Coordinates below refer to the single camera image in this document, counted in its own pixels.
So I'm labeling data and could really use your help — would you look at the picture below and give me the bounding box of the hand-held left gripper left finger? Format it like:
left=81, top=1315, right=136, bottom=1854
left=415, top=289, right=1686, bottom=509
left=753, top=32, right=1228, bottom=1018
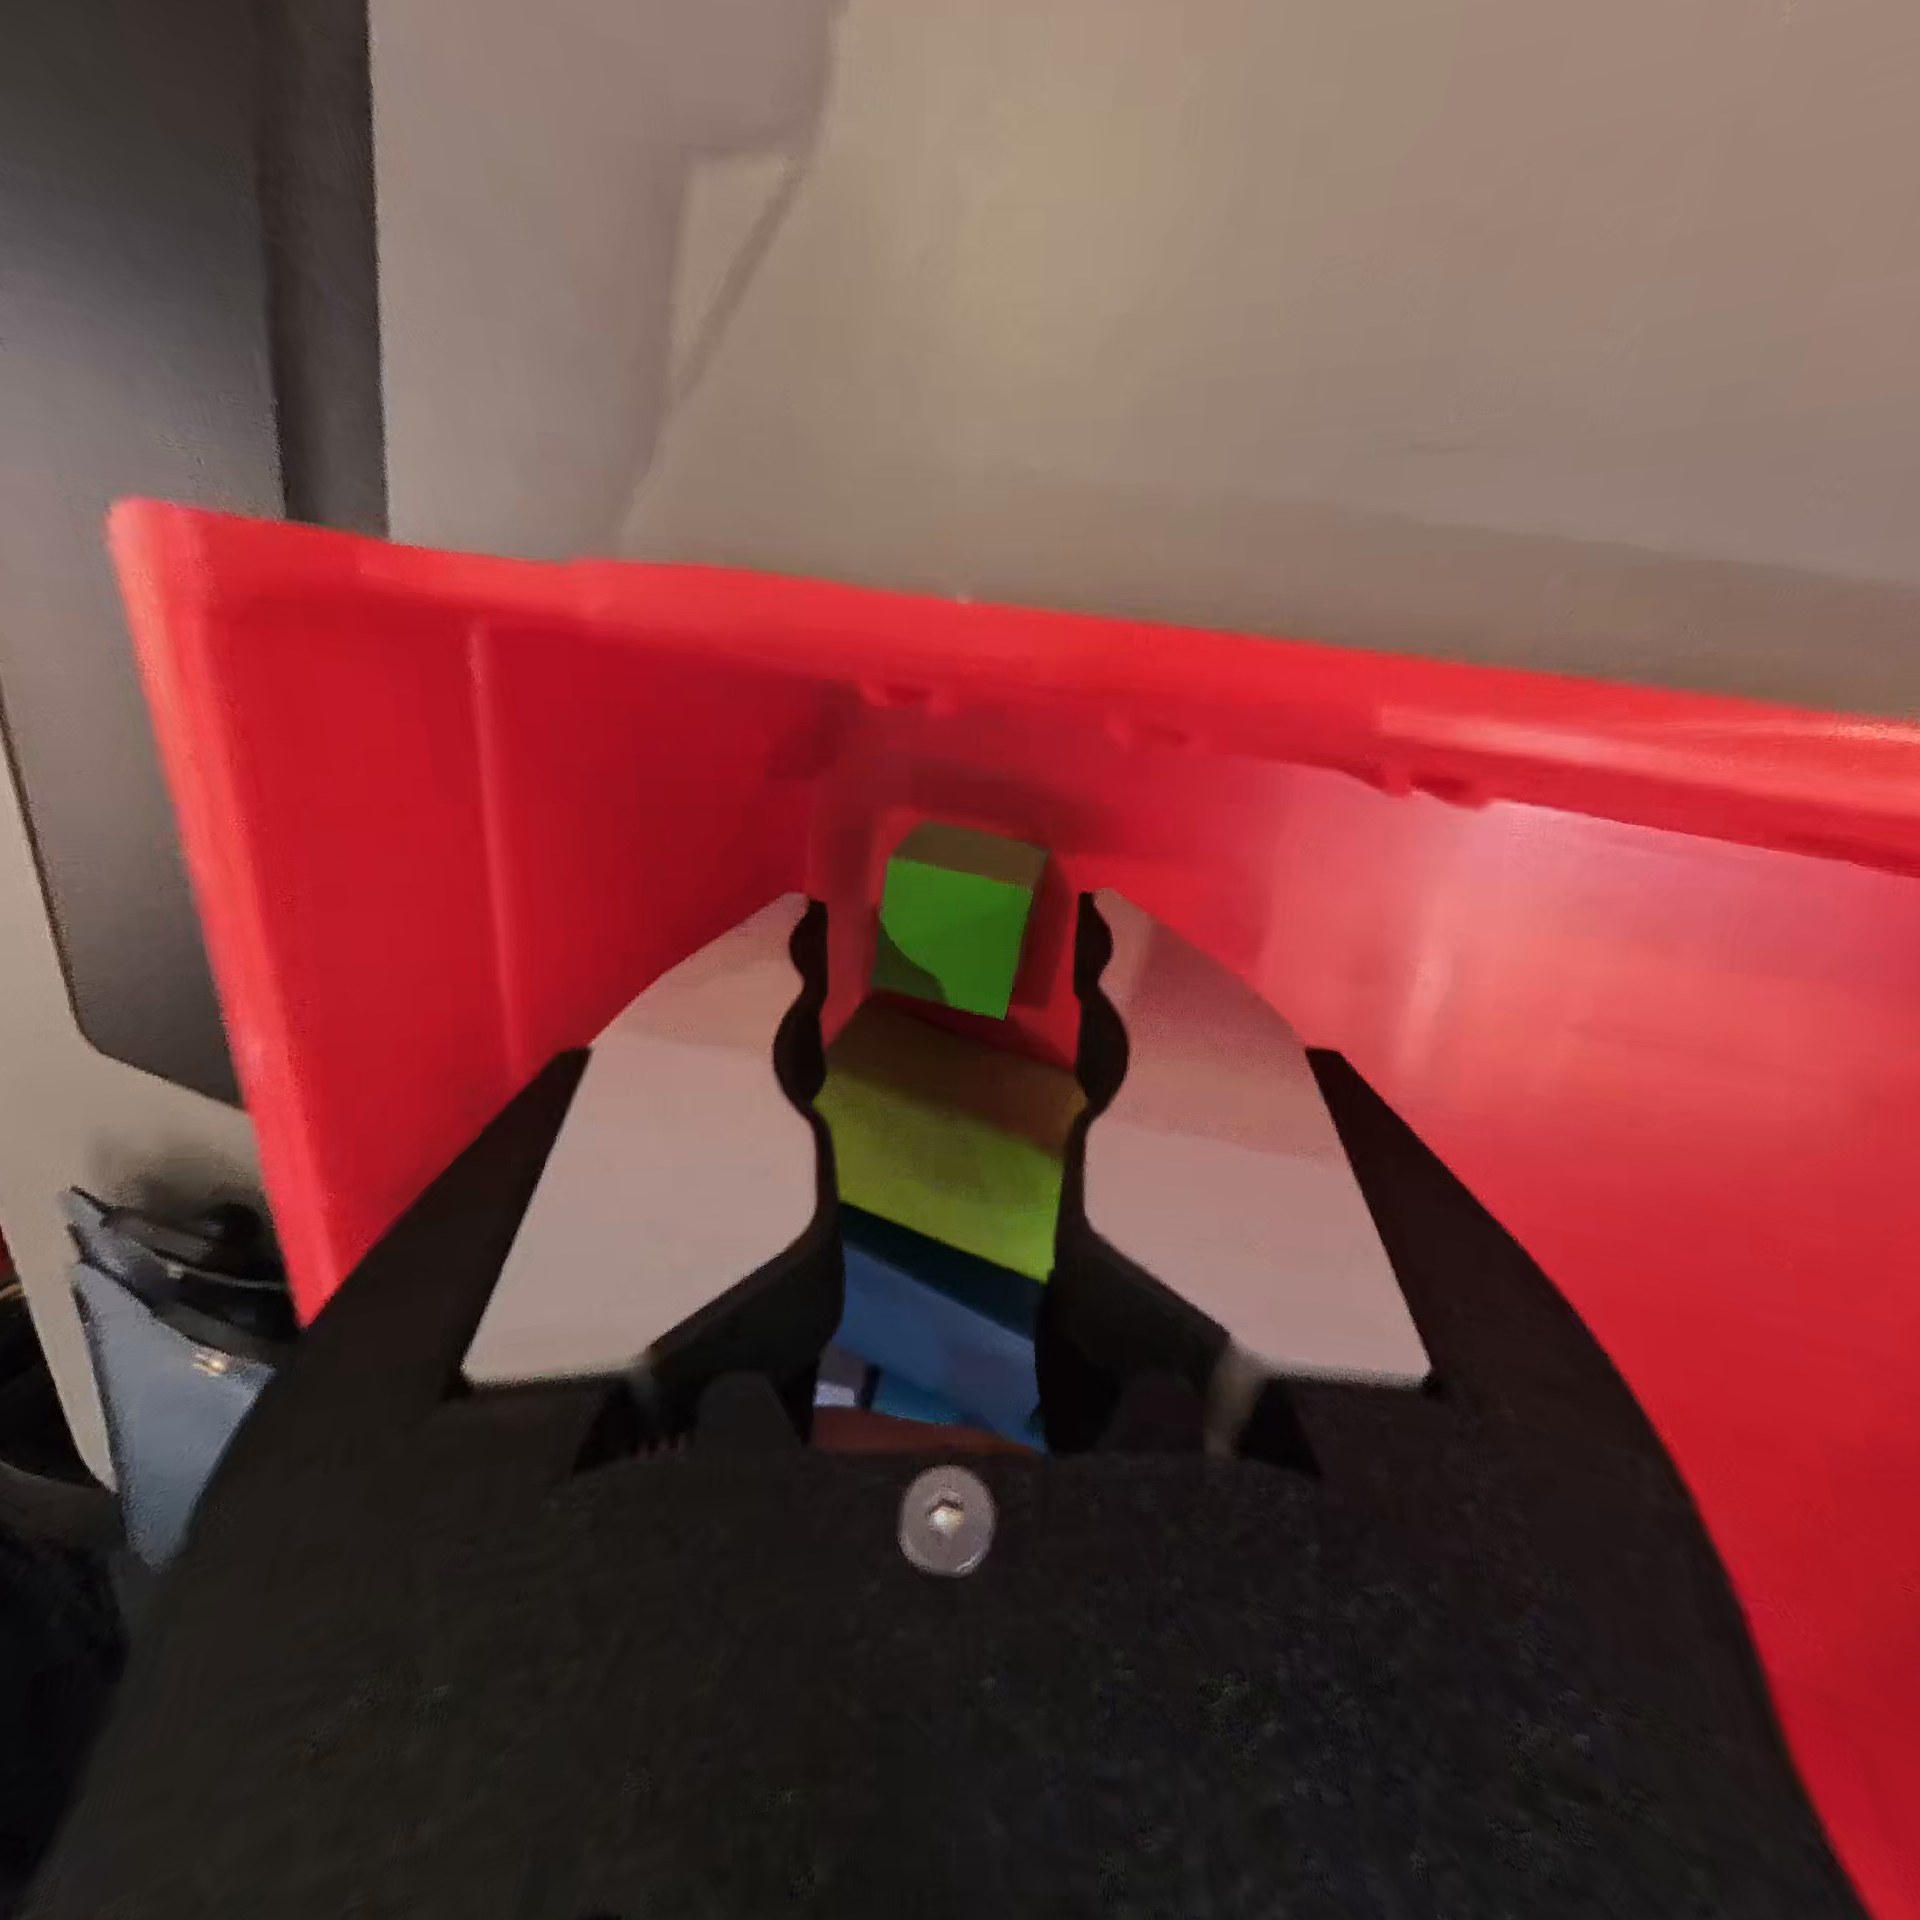
left=456, top=893, right=842, bottom=1398

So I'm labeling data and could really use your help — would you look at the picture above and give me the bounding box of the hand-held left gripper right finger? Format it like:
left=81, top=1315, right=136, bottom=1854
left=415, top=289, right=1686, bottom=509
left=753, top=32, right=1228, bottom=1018
left=1042, top=890, right=1436, bottom=1398

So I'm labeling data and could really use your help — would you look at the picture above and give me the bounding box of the long green wooden block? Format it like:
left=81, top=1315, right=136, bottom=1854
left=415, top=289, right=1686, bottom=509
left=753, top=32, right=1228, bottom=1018
left=816, top=999, right=1088, bottom=1286

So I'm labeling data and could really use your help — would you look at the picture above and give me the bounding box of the red plastic bin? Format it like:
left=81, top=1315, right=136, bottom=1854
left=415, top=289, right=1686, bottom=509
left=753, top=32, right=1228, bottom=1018
left=104, top=499, right=1920, bottom=1908

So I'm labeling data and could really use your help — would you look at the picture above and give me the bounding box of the green wooden cube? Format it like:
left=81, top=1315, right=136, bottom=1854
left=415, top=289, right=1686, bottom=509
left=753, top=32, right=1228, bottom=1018
left=873, top=826, right=1050, bottom=1022

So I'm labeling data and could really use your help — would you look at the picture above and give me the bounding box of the grey bag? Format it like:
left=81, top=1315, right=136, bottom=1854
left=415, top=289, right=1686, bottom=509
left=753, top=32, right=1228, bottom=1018
left=61, top=1184, right=300, bottom=1577

